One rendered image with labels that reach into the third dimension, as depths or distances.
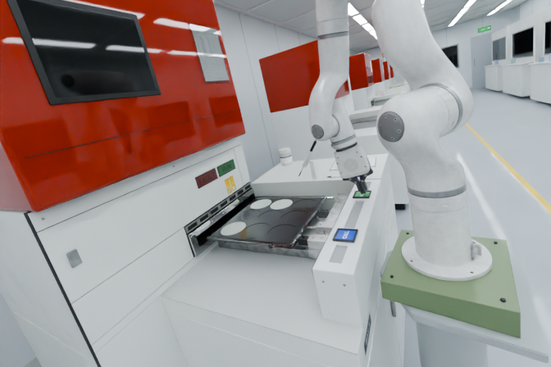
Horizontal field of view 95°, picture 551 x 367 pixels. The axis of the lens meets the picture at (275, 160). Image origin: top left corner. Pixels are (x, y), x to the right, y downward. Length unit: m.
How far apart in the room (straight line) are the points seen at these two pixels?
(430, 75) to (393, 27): 0.14
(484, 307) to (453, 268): 0.10
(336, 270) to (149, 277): 0.60
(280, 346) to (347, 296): 0.22
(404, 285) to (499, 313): 0.16
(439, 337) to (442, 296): 0.20
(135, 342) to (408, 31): 1.08
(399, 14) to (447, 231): 0.48
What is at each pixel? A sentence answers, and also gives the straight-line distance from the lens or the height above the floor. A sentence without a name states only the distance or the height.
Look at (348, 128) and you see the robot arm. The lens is 0.85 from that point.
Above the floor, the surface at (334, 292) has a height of 0.90.
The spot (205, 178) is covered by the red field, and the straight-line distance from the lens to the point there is 1.07.
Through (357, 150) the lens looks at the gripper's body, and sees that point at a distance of 0.86.
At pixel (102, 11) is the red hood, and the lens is 0.92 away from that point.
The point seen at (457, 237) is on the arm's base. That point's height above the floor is 0.96.
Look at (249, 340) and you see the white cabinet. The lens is 0.81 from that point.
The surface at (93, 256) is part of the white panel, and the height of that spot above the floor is 1.05.
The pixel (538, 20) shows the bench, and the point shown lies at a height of 1.83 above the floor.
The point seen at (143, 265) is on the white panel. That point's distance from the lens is 0.94.
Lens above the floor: 1.34
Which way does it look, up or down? 13 degrees down
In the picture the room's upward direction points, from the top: 13 degrees counter-clockwise
